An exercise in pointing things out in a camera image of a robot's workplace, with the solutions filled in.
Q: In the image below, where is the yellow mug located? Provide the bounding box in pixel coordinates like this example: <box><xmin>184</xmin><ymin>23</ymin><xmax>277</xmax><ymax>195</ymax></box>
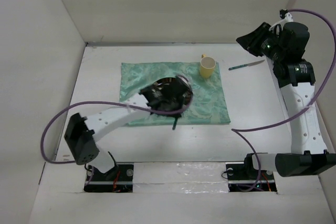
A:
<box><xmin>199</xmin><ymin>54</ymin><xmax>216</xmax><ymax>79</ymax></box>

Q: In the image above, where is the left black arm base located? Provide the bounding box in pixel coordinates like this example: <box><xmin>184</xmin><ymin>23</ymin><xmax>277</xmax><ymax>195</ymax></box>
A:
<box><xmin>83</xmin><ymin>163</ymin><xmax>134</xmax><ymax>193</ymax></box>

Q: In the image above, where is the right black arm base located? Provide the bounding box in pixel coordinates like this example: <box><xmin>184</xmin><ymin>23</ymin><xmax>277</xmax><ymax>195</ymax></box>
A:
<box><xmin>221</xmin><ymin>154</ymin><xmax>277</xmax><ymax>193</ymax></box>

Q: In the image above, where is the dark round plate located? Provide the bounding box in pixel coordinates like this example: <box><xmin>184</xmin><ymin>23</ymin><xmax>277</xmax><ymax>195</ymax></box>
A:
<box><xmin>153</xmin><ymin>76</ymin><xmax>193</xmax><ymax>105</ymax></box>

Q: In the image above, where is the fork with green handle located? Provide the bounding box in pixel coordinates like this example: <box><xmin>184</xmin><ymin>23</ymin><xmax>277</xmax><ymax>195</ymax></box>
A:
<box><xmin>172</xmin><ymin>116</ymin><xmax>179</xmax><ymax>130</ymax></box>

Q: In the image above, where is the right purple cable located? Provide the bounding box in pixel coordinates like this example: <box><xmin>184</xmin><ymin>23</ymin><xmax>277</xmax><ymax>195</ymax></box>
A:
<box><xmin>231</xmin><ymin>9</ymin><xmax>336</xmax><ymax>192</ymax></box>

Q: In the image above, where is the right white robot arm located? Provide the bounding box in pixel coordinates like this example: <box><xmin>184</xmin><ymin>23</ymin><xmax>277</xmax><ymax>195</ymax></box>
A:
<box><xmin>236</xmin><ymin>22</ymin><xmax>335</xmax><ymax>179</ymax></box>

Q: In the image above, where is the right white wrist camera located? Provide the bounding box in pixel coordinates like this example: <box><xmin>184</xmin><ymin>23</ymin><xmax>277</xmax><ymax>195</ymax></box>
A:
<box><xmin>269</xmin><ymin>9</ymin><xmax>293</xmax><ymax>31</ymax></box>

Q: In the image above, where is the purple cable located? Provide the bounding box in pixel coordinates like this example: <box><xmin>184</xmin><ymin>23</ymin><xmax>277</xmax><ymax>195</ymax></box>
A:
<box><xmin>231</xmin><ymin>9</ymin><xmax>336</xmax><ymax>192</ymax></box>
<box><xmin>40</xmin><ymin>76</ymin><xmax>194</xmax><ymax>185</ymax></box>

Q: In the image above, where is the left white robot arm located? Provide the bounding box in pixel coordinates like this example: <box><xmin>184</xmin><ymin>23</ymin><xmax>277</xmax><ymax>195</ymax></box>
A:
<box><xmin>64</xmin><ymin>75</ymin><xmax>193</xmax><ymax>180</ymax></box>

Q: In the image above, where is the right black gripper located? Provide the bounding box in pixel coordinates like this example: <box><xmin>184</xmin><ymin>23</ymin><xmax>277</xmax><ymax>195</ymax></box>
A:
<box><xmin>236</xmin><ymin>22</ymin><xmax>285</xmax><ymax>63</ymax></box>

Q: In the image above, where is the knife with green handle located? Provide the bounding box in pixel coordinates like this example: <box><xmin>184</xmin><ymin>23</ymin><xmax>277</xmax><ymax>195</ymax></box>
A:
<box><xmin>228</xmin><ymin>60</ymin><xmax>265</xmax><ymax>71</ymax></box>

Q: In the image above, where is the green patterned cloth placemat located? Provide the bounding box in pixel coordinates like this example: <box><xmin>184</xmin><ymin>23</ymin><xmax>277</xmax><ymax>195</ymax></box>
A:
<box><xmin>119</xmin><ymin>62</ymin><xmax>230</xmax><ymax>125</ymax></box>

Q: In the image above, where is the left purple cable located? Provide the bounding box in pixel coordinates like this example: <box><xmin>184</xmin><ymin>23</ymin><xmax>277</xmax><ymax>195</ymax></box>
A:
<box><xmin>40</xmin><ymin>76</ymin><xmax>194</xmax><ymax>185</ymax></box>

